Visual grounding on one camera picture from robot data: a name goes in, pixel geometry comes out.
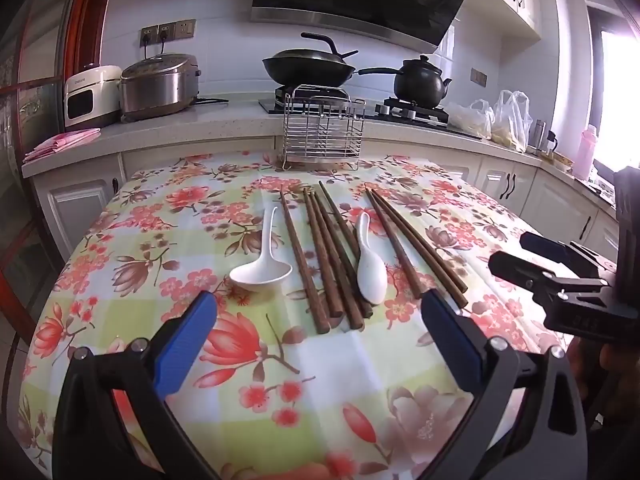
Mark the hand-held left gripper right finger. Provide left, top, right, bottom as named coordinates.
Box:
left=422, top=290, right=589, bottom=480

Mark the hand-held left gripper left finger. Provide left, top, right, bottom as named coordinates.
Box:
left=52, top=290, right=219, bottom=480

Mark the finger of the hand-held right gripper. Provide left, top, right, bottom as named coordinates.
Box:
left=487, top=251, right=609, bottom=312
left=519, top=231, right=617, bottom=274

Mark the brown wooden chopstick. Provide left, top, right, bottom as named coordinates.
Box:
left=318, top=181, right=375, bottom=318
left=372, top=191, right=470, bottom=309
left=278, top=191, right=330, bottom=336
left=365, top=189, right=429, bottom=298
left=310, top=191, right=365, bottom=332
left=302, top=188, right=346, bottom=321

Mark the large white ceramic spoon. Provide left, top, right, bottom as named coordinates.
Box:
left=229, top=206, right=294, bottom=292

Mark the small white ceramic spoon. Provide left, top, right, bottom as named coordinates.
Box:
left=355, top=211, right=389, bottom=306

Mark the metal wire utensil rack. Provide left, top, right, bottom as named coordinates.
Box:
left=281, top=84, right=366, bottom=172

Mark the person's right hand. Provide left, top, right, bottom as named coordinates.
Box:
left=570, top=337, right=640, bottom=421

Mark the white lower cabinet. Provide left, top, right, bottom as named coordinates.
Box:
left=31, top=152, right=127, bottom=262
left=469, top=154, right=622, bottom=262

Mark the floral tablecloth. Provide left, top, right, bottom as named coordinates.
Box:
left=15, top=149, right=576, bottom=480

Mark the pink bottle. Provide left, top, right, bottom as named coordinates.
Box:
left=573, top=124, right=600, bottom=181

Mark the steel thermos bottle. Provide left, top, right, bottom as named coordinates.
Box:
left=530, top=119, right=549, bottom=156

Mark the clear plastic bag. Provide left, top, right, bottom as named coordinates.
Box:
left=492, top=89, right=533, bottom=154
left=446, top=98, right=496, bottom=140

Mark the bright window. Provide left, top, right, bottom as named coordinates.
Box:
left=587, top=9, right=640, bottom=197

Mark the black gas stove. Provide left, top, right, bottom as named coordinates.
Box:
left=258, top=85, right=454, bottom=129

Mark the black clay kettle pot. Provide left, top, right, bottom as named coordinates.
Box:
left=393, top=54, right=454, bottom=110

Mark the pink folded cloth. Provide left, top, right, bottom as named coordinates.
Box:
left=22, top=128, right=103, bottom=164

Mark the stainless steel rice cooker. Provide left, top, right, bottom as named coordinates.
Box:
left=118, top=53, right=201, bottom=122

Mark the white countertop appliance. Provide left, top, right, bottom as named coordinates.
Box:
left=63, top=64, right=124, bottom=129

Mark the black wok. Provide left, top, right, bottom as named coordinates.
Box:
left=261, top=54, right=404, bottom=89

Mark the wok lid with black handle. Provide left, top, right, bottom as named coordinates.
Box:
left=269, top=32, right=360, bottom=61

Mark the red wooden door frame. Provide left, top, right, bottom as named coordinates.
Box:
left=0, top=0, right=117, bottom=311

